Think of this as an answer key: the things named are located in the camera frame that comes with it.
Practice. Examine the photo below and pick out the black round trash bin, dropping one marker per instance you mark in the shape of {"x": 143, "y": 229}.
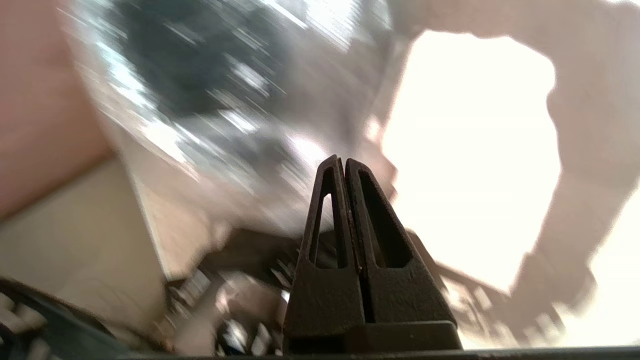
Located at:
{"x": 200, "y": 55}

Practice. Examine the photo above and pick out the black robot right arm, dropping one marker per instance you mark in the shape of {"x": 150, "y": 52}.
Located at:
{"x": 30, "y": 325}

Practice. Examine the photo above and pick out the clear plastic trash bag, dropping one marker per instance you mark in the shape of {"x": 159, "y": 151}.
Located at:
{"x": 225, "y": 125}

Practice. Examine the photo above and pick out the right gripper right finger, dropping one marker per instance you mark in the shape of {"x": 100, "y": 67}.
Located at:
{"x": 400, "y": 290}

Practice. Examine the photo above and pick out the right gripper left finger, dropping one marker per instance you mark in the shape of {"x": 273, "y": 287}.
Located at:
{"x": 325, "y": 290}

